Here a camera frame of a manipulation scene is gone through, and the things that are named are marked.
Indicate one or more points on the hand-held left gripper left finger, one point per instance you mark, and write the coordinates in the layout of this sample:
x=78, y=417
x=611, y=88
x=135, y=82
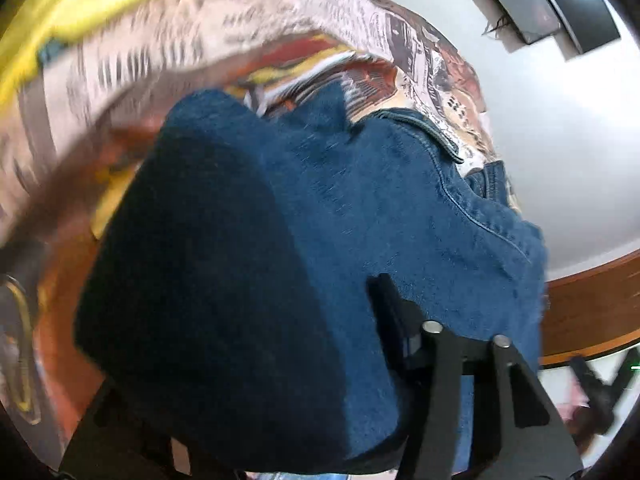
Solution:
x=117, y=435

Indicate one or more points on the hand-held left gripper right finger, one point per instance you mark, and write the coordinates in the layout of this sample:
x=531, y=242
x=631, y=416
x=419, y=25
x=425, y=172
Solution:
x=400, y=320

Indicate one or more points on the blue denim jacket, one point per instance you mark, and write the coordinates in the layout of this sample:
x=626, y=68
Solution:
x=280, y=270

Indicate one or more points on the brown wooden door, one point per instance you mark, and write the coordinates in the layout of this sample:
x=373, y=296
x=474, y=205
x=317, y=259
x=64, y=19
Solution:
x=590, y=305

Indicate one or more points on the printed blanket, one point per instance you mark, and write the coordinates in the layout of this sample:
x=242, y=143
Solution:
x=150, y=60

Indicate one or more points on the black wall screen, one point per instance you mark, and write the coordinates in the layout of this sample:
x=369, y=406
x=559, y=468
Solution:
x=525, y=5

